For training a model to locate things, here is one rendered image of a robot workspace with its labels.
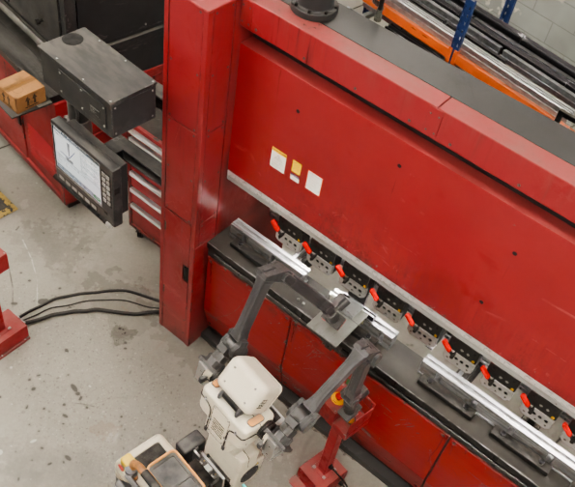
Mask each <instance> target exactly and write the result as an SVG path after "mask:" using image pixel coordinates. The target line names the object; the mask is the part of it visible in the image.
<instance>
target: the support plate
mask: <svg viewBox="0 0 575 487"><path fill-rule="evenodd" d="M339 311H340V310H339ZM339 311H338V310H337V312H338V313H339V314H341V315H342V316H343V317H345V319H346V322H345V323H344V324H343V325H342V327H341V328H340V329H339V330H336V329H335V328H333V327H332V326H331V325H329V324H328V323H327V322H326V321H324V320H322V318H321V315H322V314H323V312H322V311H321V312H320V313H319V314H318V315H316V316H315V317H314V318H313V319H312V320H311V321H310V322H309V323H308V324H307V325H306V326H307V327H309V328H310V329H312V330H313V331H314V332H316V333H317V334H318V335H320V336H321V337H322V338H324V339H325V340H326V341H328V342H329V343H330V344H331V345H332V346H333V347H335V348H336V347H337V346H338V345H339V344H340V343H341V342H342V341H343V340H344V339H345V338H346V337H347V336H348V335H349V334H350V333H351V332H352V331H353V330H354V329H355V328H356V327H357V326H358V325H357V324H360V323H361V322H362V321H363V320H364V319H365V318H366V317H367V316H368V314H366V313H365V312H363V311H362V310H361V311H360V312H359V313H358V314H357V315H356V316H355V317H354V318H353V319H352V320H353V321H355V322H356V323H357V324H356V323H355V322H353V321H352V320H351V318H350V319H349V318H348V317H349V316H348V317H346V316H347V315H346V314H345V313H343V312H342V311H341V312H342V313H343V314H342V313H341V312H339ZM344 314H345V315H346V316H345V315H344Z"/></svg>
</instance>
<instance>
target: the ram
mask: <svg viewBox="0 0 575 487"><path fill-rule="evenodd" d="M273 146H274V147H275V148H277V149H278V150H279V151H280V152H282V153H283V154H285V155H286V156H287V158H286V163H285V169H284V174H283V173H281V172H280V171H278V170H277V169H275V168H274V167H272V166H271V165H270V162H271V156H272V149H273ZM293 160H295V161H296V162H298V163H299V164H301V165H302V169H301V174H300V175H297V174H296V173H294V172H293V171H291V170H292V164H293ZM228 170H229V171H230V172H232V173H233V174H235V175H236V176H238V177H239V178H241V179H242V180H244V181H245V182H247V183H248V184H249V185H251V186H253V187H254V188H256V189H257V190H259V191H260V192H262V193H263V194H264V195H266V196H267V197H269V198H270V199H272V200H273V201H274V202H275V203H277V204H278V205H280V206H281V207H282V208H284V209H285V210H287V211H288V212H290V213H291V214H293V215H295V216H296V217H298V218H299V219H300V220H302V221H303V222H305V223H306V224H308V225H309V226H311V227H312V228H314V229H315V230H316V231H318V232H319V233H321V234H322V235H324V236H325V237H327V238H328V239H330V240H331V241H333V242H334V243H335V244H337V245H339V246H340V247H342V248H343V249H345V250H346V251H348V252H349V253H350V254H352V255H353V256H355V257H356V258H358V259H359V260H361V261H362V262H363V263H364V264H366V265H367V266H368V267H370V268H371V269H373V270H374V271H376V272H378V273H379V274H381V275H382V276H383V277H385V278H386V279H388V280H389V281H391V282H392V283H394V284H395V285H397V286H398V287H400V288H401V289H402V290H404V291H405V292H407V293H408V294H410V295H411V296H413V297H414V298H416V299H417V300H418V301H420V302H422V303H423V304H425V305H426V306H428V307H429V308H431V309H432V310H434V311H435V312H436V313H438V314H439V315H441V316H442V317H444V318H445V319H447V320H448V321H450V322H451V323H452V324H453V325H454V326H456V327H457V328H459V329H461V330H462V331H464V332H465V333H467V334H468V335H469V336H471V337H472V338H474V339H475V340H477V341H478V342H480V343H481V344H483V345H484V346H485V347H487V348H488V349H490V350H491V351H493V352H494V353H496V354H497V355H499V356H500V357H502V358H503V359H505V360H506V361H508V362H509V363H511V364H512V365H514V366H515V367H517V368H518V369H520V370H521V371H522V372H524V373H525V374H527V375H528V376H530V377H531V378H533V379H534V380H536V381H537V382H538V383H540V384H541V385H543V386H544V387H546V388H548V389H549V390H551V391H552V392H554V393H555V394H556V395H557V396H558V397H560V398H561V399H563V400H564V401H566V402H567V403H569V404H570V405H571V406H573V407H574V408H575V228H574V227H572V226H570V225H569V224H567V223H565V222H564V221H562V220H560V219H559V218H557V217H555V216H554V215H551V214H550V213H548V212H546V211H545V210H543V209H541V208H540V207H538V206H536V205H535V204H534V203H532V202H530V201H529V200H527V199H525V198H524V197H522V196H520V195H519V194H517V193H515V192H514V191H512V190H510V189H509V188H507V187H505V186H503V185H501V184H500V183H498V182H496V181H495V180H493V179H491V178H490V177H488V176H486V175H484V174H483V173H481V172H479V171H478V170H476V169H474V168H473V167H471V166H470V165H469V164H467V163H465V162H464V161H462V160H460V159H459V158H456V157H455V156H453V155H451V154H450V153H448V152H446V151H445V150H443V149H441V148H439V147H438V146H436V145H434V144H433V143H431V142H429V141H428V140H426V139H424V138H423V137H421V136H419V135H418V134H416V133H414V132H413V131H411V130H409V129H407V128H405V127H404V126H402V125H400V124H399V123H397V122H395V121H394V120H392V119H391V118H389V117H388V116H386V115H384V114H383V113H381V112H379V111H378V110H376V109H374V108H373V107H371V106H369V105H368V104H366V103H364V102H363V101H361V100H359V99H357V98H355V97H354V96H352V95H350V94H349V93H347V92H345V91H343V90H342V89H340V88H338V87H337V86H335V85H333V84H332V83H330V82H328V81H327V80H326V79H324V78H323V77H321V76H319V75H318V74H316V73H314V72H312V71H310V70H309V69H307V68H305V67H304V66H302V65H300V64H298V63H297V62H295V61H293V60H292V59H290V58H288V57H287V56H285V55H283V54H282V53H280V52H278V51H277V50H275V49H273V48H272V47H270V46H268V45H267V44H265V43H263V42H261V41H259V40H258V39H256V38H254V37H250V38H248V39H247V40H245V41H243V42H241V45H240V55H239V65H238V74H237V84H236V94H235V103H234V113H233V123H232V132H231V142H230V152H229V161H228ZM228 170H227V171H228ZM308 170H310V171H311V172H313V173H314V174H316V175H318V176H319V177H321V178H322V179H323V182H322V187H321V191H320V196H319V197H318V196H317V195H315V194H314V193H312V192H311V191H309V190H308V189H306V188H305V182H306V177H307V172H308ZM291 173H292V174H294V175H295V176H297V177H298V178H300V179H299V183H296V182H295V181H293V180H292V179H290V176H291ZM227 179H228V180H229V181H231V182H232V183H234V184H235V185H237V186H239V187H240V188H241V189H243V190H244V191H246V192H247V193H249V194H250V195H252V196H253V197H254V198H256V199H257V200H259V201H260V202H262V203H263V204H265V205H266V206H267V207H269V208H270V209H272V210H273V211H275V212H276V213H278V214H279V215H281V216H282V217H284V218H285V219H287V220H288V221H290V222H291V223H292V224H294V225H295V226H297V227H298V228H300V229H301V230H303V232H305V233H306V234H307V235H309V236H310V237H312V238H313V239H315V240H316V241H318V242H319V243H320V244H322V245H324V246H325V247H327V248H328V249H330V250H331V251H332V252H334V253H335V254H337V255H338V256H340V257H341V258H343V259H344V260H345V261H347V262H348V263H350V264H351V265H353V266H354V267H356V268H357V269H358V270H360V271H361V272H363V273H365V274H366V275H368V276H369V277H370V278H372V279H373V280H375V281H376V282H378V283H379V284H381V285H382V286H384V287H385V288H386V289H388V290H389V291H391V292H392V293H393V294H394V295H396V296H397V297H398V298H400V299H401V300H403V301H405V302H406V303H408V304H409V305H410V306H412V307H413V308H415V309H416V310H418V311H419V312H421V313H422V314H423V315H425V316H426V317H428V318H429V319H431V320H432V321H434V322H435V323H436V324H438V325H439V326H441V327H442V328H444V329H446V330H447V331H449V332H450V333H451V334H453V335H454V336H456V337H457V338H459V339H460V340H462V341H463V342H464V343H466V344H467V345H469V346H470V347H472V348H473V349H475V350H476V351H477V352H479V353H480V354H482V355H483V356H485V357H486V358H488V359H489V360H491V361H492V362H494V363H495V364H497V365H498V366H499V367H500V368H501V369H503V370H504V371H506V372H507V373H509V374H510V375H512V376H513V377H514V378H516V379H517V380H519V381H520V382H522V383H523V384H525V385H526V386H528V387H529V388H531V389H532V390H534V391H535V392H537V393H538V394H540V395H541V396H542V397H544V398H545V399H547V400H548V401H550V402H551V403H553V404H554V405H555V406H557V407H558V408H560V409H561V410H563V411H564V412H566V413H567V414H568V415H570V416H572V417H573V418H575V414H574V413H572V412H571V411H570V410H568V409H567V408H565V407H564V406H563V405H562V404H560V403H559V402H558V401H556V400H555V399H553V398H552V397H550V396H549V395H547V394H546V393H544V392H543V391H542V390H540V389H539V388H537V387H535V386H534V385H532V384H531V383H529V382H528V381H527V380H525V379H524V378H522V377H521V376H519V375H518V374H516V373H515V372H513V371H512V370H511V369H509V368H508V367H506V366H505V365H503V364H502V363H500V362H499V361H498V360H496V359H495V358H493V357H491V356H490V355H488V354H487V353H485V352H484V351H483V350H481V349H480V348H478V347H477V346H476V345H475V344H473V343H472V342H470V341H469V340H468V339H466V338H465V337H463V336H462V335H460V334H459V333H457V332H456V331H455V330H453V329H451V328H450V327H448V326H447V325H445V324H444V323H442V322H441V321H440V320H438V319H437V318H435V317H434V316H432V315H431V314H429V313H428V312H426V311H425V310H424V309H422V308H421V307H419V306H418V305H416V304H415V303H413V302H412V301H410V300H409V299H407V298H406V297H404V296H403V295H401V294H400V293H398V292H397V291H396V290H394V289H393V288H391V287H390V286H388V285H387V284H386V283H385V282H383V281H382V280H381V279H379V278H378V277H376V276H375V275H373V274H372V273H370V272H368V271H367V270H366V269H364V268H363V267H361V266H360V265H358V264H357V263H355V262H354V261H353V260H351V259H350V258H348V257H347V256H345V255H344V254H342V253H341V252H339V251H338V250H337V249H335V248H334V247H332V246H331V245H329V244H328V243H326V242H324V241H323V240H322V239H320V238H319V237H317V236H316V235H314V234H313V233H311V232H310V231H308V230H307V229H306V228H304V227H303V226H301V225H300V224H298V223H297V222H296V221H295V220H294V219H292V218H291V217H289V216H288V215H286V214H284V213H283V212H281V211H280V210H279V209H277V208H276V207H274V206H273V205H271V204H270V203H268V202H267V201H265V200H264V199H263V198H261V197H260V196H258V195H257V194H255V193H254V192H252V191H251V190H249V189H248V188H247V187H245V186H243V185H242V184H240V183H239V182H237V181H236V180H235V179H233V178H232V177H230V176H229V175H227Z"/></svg>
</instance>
